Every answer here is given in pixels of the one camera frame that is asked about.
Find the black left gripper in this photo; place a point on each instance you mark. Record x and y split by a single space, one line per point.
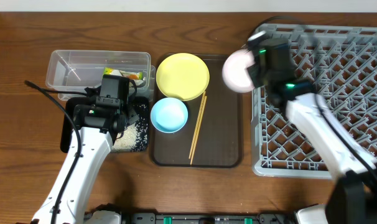
131 116

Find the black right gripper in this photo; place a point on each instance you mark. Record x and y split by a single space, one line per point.
254 72

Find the pink bowl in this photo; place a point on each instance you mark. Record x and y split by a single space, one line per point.
235 71

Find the light blue bowl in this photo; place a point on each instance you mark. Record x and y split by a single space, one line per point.
169 115

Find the green orange snack wrapper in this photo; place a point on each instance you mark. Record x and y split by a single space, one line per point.
137 77

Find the wooden chopstick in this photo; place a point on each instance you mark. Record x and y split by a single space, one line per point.
203 109
197 125

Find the yellow plate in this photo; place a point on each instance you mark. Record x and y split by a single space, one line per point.
183 76

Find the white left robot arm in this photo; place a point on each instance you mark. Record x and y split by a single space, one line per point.
86 150

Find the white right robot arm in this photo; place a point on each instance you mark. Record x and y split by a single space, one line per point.
353 169

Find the grey dishwasher rack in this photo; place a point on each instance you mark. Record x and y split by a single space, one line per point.
341 62

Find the spilled rice pile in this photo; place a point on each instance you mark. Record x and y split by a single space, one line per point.
126 141

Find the black rectangular tray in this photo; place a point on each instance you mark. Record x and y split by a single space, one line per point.
141 105

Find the clear plastic bin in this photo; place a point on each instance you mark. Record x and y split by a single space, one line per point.
74 70

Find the brown serving tray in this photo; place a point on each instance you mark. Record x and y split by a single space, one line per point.
220 142

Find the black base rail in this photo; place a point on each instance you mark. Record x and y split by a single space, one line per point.
152 217

